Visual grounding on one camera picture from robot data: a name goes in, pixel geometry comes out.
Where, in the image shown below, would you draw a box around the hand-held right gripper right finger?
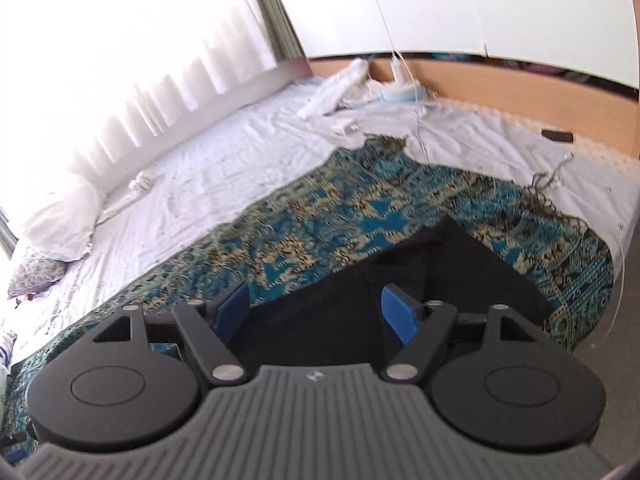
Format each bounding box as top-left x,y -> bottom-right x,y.
380,284 -> 543,385

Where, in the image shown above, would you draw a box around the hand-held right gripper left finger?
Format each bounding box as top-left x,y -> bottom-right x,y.
92,281 -> 251,387

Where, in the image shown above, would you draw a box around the black pants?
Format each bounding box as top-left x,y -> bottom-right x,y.
227,216 -> 556,368

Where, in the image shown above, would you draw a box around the teal paisley blanket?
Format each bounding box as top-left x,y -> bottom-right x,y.
0,132 -> 615,466

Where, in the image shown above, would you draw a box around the white bed sheet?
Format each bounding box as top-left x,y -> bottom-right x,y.
0,77 -> 640,361

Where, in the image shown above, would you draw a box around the small white cloth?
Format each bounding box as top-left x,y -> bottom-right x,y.
129,170 -> 157,192

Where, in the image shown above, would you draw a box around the white pillow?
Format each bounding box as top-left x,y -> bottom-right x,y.
14,170 -> 107,262

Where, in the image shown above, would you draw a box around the floral pillow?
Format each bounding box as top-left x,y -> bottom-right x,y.
9,246 -> 68,301

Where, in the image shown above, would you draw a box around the round white blue device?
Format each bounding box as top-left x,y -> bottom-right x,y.
380,82 -> 428,103

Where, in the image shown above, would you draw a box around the crumpled white cloth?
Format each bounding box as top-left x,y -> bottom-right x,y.
299,58 -> 371,121

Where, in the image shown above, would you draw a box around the green curtain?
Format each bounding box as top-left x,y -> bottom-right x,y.
245,0 -> 307,61
0,207 -> 18,258

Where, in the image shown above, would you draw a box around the wooden headboard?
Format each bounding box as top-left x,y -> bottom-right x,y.
306,52 -> 640,158

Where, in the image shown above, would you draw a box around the sheer white curtain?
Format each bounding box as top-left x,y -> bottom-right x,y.
0,0 -> 281,191

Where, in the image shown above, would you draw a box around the white wardrobe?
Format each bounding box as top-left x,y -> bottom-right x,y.
260,0 -> 640,88

